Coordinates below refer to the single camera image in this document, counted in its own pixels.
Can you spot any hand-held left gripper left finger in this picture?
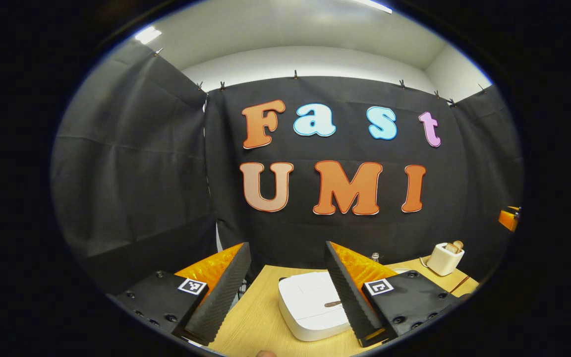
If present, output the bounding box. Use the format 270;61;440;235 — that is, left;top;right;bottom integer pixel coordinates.
112;242;252;347

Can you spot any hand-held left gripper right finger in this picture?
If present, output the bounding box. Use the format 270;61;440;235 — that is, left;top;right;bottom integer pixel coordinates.
324;241;472;348

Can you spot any white rice cooker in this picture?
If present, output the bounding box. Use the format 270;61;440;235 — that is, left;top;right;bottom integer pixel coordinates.
278;271;351;342

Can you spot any white toaster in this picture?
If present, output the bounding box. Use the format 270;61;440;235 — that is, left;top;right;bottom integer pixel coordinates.
425;242;465;277

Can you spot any black backdrop cloth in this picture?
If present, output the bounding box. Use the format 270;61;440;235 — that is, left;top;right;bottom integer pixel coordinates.
50;40;524;293

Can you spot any row of small cloth clips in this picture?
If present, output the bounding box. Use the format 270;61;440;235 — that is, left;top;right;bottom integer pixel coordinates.
154;47;487;107

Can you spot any large ceiling light panel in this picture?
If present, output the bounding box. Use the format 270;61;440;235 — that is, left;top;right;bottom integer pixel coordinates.
352;0;394;14

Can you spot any small ceiling light panel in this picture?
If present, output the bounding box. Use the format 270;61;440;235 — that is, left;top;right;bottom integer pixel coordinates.
134;26;163;45

